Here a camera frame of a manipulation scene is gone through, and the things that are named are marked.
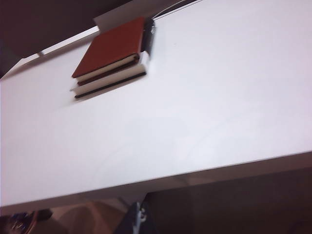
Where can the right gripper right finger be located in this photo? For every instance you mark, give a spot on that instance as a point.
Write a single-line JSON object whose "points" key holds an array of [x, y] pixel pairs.
{"points": [[139, 217]]}

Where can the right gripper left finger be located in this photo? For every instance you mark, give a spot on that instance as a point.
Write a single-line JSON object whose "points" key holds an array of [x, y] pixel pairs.
{"points": [[22, 221]]}

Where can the red leather-cover book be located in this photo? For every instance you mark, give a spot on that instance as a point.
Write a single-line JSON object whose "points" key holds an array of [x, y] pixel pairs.
{"points": [[114, 44]]}

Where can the black and white book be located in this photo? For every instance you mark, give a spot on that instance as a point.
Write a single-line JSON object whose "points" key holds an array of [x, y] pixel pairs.
{"points": [[109, 84]]}

